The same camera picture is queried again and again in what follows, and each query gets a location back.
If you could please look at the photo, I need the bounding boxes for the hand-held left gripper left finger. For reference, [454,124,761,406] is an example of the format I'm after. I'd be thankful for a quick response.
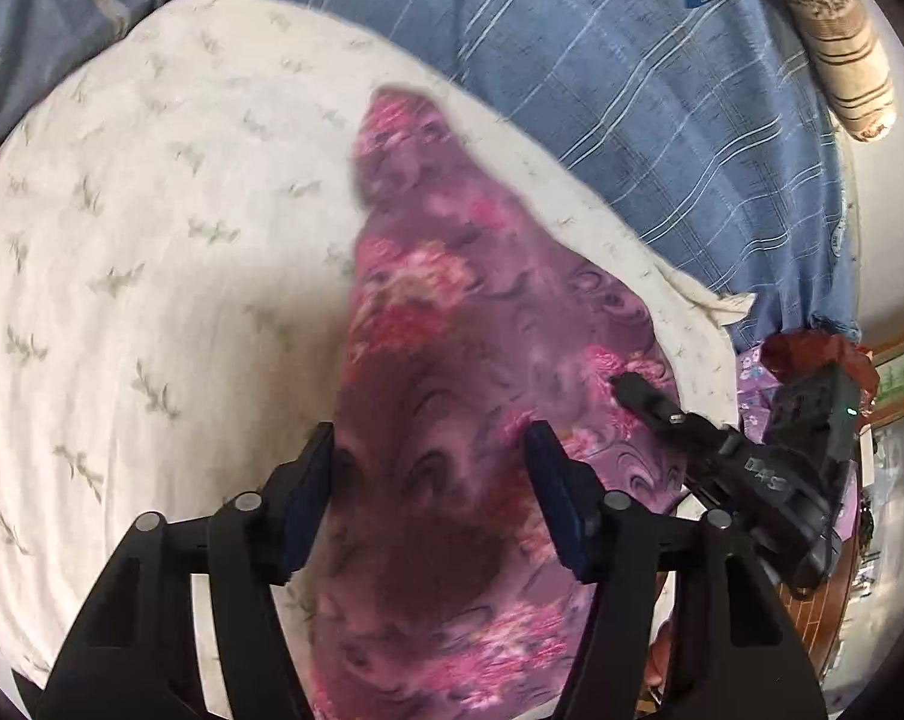
[35,421,337,720]

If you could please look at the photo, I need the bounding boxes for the lilac flower print cloth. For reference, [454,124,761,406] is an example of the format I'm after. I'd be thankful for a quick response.
[735,349,789,445]

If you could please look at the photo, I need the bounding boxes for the red cloth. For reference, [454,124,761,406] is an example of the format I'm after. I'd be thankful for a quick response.
[762,330,882,415]

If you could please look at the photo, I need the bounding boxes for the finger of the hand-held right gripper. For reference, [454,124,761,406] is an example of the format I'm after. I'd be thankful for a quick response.
[609,371,734,462]

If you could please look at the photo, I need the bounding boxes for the beige striped bolster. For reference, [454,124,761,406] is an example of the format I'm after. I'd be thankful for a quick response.
[743,0,900,145]

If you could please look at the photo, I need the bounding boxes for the blue striped shirt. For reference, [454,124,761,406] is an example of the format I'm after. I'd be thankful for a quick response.
[203,0,864,355]

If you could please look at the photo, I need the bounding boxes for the purple floral garment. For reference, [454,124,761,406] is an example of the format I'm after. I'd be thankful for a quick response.
[308,86,687,720]

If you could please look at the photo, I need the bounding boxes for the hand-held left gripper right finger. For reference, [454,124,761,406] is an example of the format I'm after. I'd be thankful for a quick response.
[522,420,829,720]

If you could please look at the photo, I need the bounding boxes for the white leaf print sheet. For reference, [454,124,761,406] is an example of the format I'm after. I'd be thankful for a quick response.
[0,0,757,715]

